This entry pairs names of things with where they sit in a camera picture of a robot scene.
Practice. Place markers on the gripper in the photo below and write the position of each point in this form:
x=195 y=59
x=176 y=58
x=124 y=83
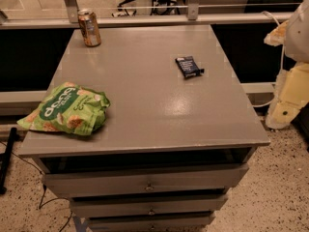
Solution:
x=298 y=38

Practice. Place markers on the blue rxbar blueberry wrapper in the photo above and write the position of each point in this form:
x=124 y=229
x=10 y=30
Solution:
x=188 y=67

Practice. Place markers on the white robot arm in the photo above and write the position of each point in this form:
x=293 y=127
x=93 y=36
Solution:
x=301 y=14

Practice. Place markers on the orange soda can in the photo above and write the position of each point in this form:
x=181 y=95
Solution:
x=87 y=20

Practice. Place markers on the grey drawer cabinet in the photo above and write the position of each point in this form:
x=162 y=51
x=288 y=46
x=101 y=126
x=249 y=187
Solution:
x=191 y=138

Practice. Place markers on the top drawer knob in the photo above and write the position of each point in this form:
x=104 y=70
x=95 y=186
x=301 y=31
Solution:
x=149 y=187

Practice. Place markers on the drawer knob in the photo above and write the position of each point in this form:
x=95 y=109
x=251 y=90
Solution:
x=149 y=187
x=151 y=212

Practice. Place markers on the middle drawer knob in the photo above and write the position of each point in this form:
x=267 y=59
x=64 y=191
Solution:
x=151 y=212

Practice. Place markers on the green snack chip bag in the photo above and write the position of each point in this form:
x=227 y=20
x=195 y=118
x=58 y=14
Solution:
x=69 y=108

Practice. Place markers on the black stand leg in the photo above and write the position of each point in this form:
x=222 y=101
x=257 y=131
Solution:
x=5 y=159

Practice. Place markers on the grey metal railing frame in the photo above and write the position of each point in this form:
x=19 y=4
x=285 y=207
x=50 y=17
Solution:
x=27 y=14

